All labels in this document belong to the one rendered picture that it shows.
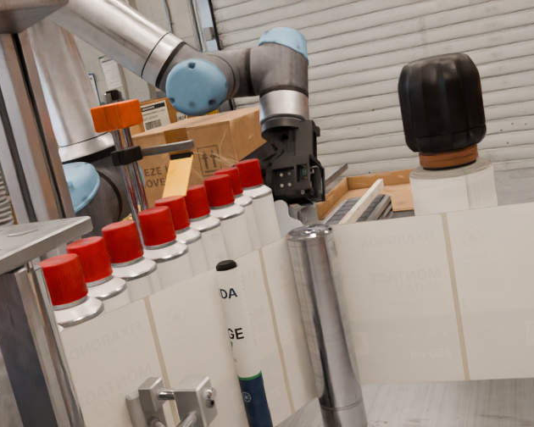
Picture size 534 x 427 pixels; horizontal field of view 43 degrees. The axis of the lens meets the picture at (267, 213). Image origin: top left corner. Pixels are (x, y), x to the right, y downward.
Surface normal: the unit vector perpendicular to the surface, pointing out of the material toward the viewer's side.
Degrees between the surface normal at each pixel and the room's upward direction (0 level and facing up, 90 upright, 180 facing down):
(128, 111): 90
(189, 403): 90
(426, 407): 0
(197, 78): 94
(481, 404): 0
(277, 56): 61
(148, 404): 90
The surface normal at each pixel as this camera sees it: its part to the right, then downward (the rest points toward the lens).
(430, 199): -0.72, 0.29
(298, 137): -0.40, -0.24
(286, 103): 0.10, -0.27
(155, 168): -0.33, 0.26
